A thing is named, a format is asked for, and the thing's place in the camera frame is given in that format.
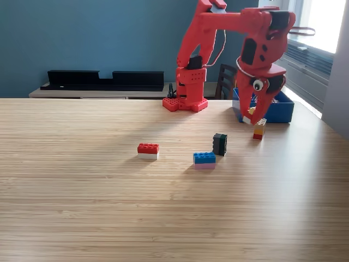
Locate red white brick stack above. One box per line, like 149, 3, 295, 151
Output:
137, 142, 160, 160

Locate cream orange red brick stack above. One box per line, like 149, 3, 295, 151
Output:
252, 118, 267, 141

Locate grey dark green brick stack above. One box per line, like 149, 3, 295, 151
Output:
212, 133, 228, 157

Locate pale wooden sideboard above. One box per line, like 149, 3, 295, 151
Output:
28, 81, 219, 99

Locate white window frame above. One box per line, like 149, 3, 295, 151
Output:
283, 0, 346, 54

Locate blue plastic bin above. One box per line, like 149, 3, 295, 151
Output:
232, 87, 295, 123

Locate small red white yellow bricks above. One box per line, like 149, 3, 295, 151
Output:
242, 107, 256, 126

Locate dark wooden chair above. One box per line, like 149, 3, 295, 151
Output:
214, 64, 238, 100

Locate blue pink brick stack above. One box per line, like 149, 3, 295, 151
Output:
192, 152, 216, 170

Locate grey radiator unit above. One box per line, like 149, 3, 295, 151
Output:
276, 38, 335, 110

